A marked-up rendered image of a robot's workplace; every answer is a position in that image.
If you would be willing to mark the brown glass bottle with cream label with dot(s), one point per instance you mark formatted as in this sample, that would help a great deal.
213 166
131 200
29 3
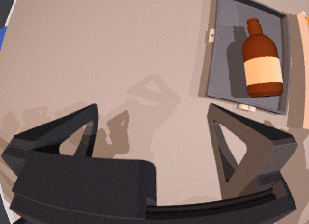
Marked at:
261 63

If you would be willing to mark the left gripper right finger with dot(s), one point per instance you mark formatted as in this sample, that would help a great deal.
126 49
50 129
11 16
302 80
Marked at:
268 149

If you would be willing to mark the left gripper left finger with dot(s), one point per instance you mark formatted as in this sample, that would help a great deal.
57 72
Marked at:
48 137

